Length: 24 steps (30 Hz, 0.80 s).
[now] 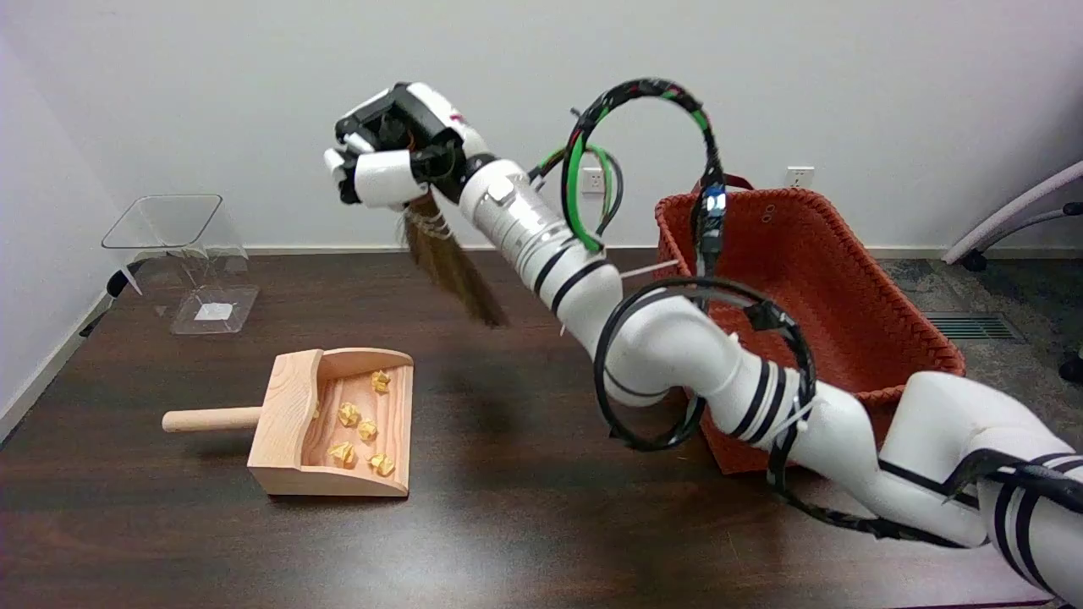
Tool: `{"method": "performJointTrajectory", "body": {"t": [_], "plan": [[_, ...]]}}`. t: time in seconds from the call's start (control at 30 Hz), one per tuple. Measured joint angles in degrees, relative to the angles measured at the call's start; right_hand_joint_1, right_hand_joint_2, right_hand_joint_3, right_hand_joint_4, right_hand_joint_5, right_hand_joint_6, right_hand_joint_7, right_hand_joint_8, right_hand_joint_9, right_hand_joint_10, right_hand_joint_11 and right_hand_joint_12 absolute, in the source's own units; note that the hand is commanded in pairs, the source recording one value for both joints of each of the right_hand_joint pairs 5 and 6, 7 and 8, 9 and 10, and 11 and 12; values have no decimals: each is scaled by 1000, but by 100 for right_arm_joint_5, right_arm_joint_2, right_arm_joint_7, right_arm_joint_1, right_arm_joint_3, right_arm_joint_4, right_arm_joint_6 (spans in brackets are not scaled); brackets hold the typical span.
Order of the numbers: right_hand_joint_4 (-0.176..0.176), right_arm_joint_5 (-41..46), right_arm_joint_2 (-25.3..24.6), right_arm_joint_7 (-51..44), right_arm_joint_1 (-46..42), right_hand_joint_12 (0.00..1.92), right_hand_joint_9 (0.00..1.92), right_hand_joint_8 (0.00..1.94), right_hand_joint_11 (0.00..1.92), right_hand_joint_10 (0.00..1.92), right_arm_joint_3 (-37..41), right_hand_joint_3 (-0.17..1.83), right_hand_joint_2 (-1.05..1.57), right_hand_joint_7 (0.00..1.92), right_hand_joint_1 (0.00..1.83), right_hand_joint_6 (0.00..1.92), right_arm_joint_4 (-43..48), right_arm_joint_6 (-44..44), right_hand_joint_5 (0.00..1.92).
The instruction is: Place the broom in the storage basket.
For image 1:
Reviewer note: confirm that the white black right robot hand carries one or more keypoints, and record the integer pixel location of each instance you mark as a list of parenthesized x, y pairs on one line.
[(385, 176)]

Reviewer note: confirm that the brown bristle hand broom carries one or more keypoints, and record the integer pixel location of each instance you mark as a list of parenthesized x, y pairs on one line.
[(453, 271)]

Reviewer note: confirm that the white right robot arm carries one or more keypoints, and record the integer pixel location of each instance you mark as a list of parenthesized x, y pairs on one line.
[(677, 347)]

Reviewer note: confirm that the red woven storage basket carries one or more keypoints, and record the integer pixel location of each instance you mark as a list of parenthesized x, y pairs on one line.
[(846, 288)]

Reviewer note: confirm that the yellow crumpled paper ball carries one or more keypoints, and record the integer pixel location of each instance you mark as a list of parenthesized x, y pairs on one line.
[(381, 381), (382, 463), (348, 414), (342, 454), (366, 430)]

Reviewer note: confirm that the clear plastic container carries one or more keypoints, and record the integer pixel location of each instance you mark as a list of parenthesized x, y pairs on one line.
[(182, 254)]

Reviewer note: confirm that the metal floor vent grille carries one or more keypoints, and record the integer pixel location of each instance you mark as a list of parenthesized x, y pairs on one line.
[(973, 326)]

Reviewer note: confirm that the grey office chair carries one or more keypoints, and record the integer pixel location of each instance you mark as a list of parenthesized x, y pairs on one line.
[(1015, 207)]

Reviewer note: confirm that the white wall outlet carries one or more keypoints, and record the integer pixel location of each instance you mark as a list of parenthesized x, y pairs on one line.
[(594, 180), (799, 177)]

